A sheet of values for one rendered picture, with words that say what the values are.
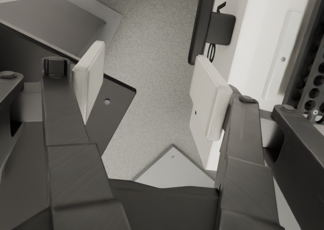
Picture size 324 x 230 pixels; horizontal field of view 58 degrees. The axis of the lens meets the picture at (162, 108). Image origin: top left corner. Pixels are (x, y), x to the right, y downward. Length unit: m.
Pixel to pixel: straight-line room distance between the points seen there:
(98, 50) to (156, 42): 1.03
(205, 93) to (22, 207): 0.45
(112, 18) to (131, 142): 0.56
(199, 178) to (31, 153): 1.07
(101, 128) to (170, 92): 0.83
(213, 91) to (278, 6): 0.24
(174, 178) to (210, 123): 1.29
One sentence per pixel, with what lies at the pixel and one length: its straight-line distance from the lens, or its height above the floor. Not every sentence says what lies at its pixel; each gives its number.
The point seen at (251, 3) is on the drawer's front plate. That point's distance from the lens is 0.27.
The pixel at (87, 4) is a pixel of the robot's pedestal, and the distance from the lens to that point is 1.18.
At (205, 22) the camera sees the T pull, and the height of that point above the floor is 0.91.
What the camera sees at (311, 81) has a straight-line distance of 0.35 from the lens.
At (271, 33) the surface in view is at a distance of 0.38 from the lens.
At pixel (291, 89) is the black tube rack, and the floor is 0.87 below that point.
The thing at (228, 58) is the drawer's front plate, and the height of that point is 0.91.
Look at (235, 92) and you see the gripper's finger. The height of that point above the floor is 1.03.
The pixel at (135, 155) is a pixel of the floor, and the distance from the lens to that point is 1.40.
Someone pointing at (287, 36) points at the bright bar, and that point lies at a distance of 0.38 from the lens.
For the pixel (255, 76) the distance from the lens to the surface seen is 0.39.
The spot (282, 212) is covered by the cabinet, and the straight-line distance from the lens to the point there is 0.85.
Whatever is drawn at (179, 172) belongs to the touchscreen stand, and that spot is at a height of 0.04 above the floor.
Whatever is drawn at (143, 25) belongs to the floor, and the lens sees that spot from 1.19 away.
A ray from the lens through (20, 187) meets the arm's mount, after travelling 0.54.
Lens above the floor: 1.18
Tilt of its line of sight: 66 degrees down
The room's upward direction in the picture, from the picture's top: 169 degrees clockwise
